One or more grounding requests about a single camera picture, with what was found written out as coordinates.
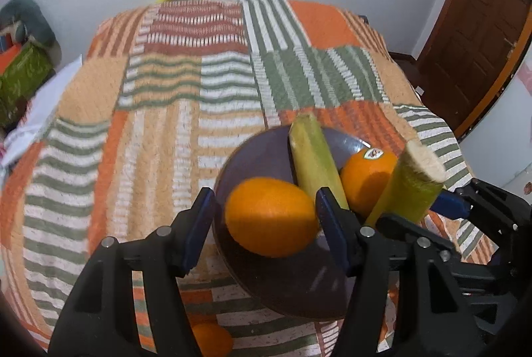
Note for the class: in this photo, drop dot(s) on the brown wooden door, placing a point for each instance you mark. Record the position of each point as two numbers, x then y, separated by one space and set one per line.
469 33

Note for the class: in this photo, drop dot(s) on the small orange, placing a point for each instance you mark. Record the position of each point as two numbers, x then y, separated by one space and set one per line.
214 340

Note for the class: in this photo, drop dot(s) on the white cloth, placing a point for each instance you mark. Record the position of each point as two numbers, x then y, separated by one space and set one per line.
35 107

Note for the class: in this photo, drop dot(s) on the orange with sticker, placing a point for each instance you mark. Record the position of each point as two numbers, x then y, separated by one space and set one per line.
368 182

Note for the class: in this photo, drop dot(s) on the large plain orange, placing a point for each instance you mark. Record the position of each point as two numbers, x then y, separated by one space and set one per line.
272 218

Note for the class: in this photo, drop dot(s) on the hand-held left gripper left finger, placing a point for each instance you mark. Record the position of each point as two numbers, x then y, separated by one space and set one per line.
198 226

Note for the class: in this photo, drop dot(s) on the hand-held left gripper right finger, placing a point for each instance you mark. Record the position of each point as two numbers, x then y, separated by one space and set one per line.
332 225

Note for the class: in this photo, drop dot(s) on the green box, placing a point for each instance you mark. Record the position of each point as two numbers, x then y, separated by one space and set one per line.
23 80

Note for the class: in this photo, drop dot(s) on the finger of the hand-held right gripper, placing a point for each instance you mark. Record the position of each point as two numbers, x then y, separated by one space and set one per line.
401 226
452 205

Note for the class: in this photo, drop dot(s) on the striped patchwork blanket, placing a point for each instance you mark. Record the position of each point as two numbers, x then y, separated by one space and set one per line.
174 103

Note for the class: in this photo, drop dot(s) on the green sugarcane piece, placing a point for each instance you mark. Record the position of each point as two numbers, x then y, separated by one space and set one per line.
316 164
409 184

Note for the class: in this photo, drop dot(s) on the purple plate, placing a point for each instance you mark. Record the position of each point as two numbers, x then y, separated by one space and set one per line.
286 278

